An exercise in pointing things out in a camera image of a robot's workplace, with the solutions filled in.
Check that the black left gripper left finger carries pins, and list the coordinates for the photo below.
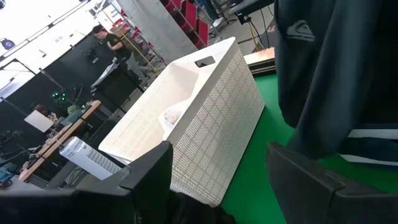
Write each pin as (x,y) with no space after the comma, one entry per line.
(152,174)

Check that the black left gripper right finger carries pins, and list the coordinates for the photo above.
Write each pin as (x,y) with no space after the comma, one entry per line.
(304,186)

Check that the large white shirt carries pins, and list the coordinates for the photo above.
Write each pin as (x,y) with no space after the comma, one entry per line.
(171,116)

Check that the black garment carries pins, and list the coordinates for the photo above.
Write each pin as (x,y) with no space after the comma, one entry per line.
(326,77)

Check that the green table mat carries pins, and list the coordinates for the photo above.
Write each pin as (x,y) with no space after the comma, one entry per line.
(258,174)

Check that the white plastic laundry basket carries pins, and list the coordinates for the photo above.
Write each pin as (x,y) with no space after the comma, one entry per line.
(214,130)

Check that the wooden workbench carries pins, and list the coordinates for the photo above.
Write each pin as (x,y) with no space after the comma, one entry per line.
(62,137)

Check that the device with green lights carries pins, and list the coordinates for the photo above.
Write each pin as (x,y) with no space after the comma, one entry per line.
(59,96)

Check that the white flat sheet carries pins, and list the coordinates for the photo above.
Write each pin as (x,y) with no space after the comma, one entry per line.
(38,120)

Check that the person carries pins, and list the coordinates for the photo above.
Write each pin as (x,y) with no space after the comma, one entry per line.
(42,109)
(115,43)

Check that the grey concrete pillar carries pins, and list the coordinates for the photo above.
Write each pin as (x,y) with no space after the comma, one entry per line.
(155,28)

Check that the red chair stack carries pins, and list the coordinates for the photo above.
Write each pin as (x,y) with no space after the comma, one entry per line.
(194,21)

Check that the black side table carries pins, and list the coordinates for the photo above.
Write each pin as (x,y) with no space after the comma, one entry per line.
(252,6)

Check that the black metal table frame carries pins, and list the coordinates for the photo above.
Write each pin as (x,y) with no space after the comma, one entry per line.
(262,70)

